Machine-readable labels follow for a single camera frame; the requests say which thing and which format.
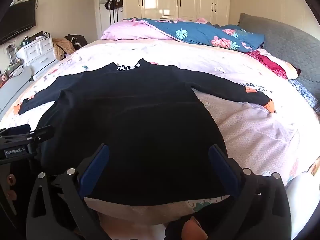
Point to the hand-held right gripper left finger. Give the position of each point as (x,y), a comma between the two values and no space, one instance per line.
(96,170)

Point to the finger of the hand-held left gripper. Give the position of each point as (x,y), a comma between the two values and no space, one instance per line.
(17,129)
(42,132)

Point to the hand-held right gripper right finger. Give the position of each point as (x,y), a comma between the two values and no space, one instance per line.
(222,170)

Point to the black long-sleeve shirt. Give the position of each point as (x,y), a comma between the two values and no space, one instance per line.
(137,117)

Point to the brown crumpled clothes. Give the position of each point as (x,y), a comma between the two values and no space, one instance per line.
(61,48)

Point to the pile of clothes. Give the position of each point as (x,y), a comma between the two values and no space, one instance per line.
(77,41)

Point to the grey chair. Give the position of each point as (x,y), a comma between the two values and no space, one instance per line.
(12,90)

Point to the pink printed bedsheet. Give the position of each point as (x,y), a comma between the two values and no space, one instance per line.
(250,130)

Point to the dark cloth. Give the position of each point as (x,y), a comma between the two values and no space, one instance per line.
(175,230)

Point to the white drawer cabinet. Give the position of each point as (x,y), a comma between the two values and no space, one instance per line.
(37,52)

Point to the white cloth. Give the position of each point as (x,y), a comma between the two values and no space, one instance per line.
(302,200)

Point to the black television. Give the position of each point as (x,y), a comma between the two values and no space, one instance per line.
(17,22)

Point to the blue patterned pillow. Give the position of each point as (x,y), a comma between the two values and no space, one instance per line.
(305,92)

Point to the red patterned pillow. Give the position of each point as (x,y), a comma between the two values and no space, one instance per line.
(270,63)

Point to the white door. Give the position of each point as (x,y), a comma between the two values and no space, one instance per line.
(103,22)

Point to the pink pillow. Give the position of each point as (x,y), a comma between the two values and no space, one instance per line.
(132,30)

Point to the blue floral quilt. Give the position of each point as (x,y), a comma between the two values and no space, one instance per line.
(200,33)

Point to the grey padded headboard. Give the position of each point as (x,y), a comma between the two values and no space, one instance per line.
(287,45)

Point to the cream wardrobe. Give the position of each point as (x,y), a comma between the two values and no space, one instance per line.
(187,0)

